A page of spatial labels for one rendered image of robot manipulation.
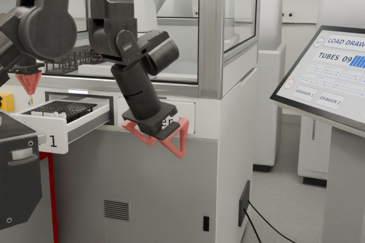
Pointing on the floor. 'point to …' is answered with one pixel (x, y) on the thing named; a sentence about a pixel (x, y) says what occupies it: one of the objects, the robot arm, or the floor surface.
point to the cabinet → (156, 187)
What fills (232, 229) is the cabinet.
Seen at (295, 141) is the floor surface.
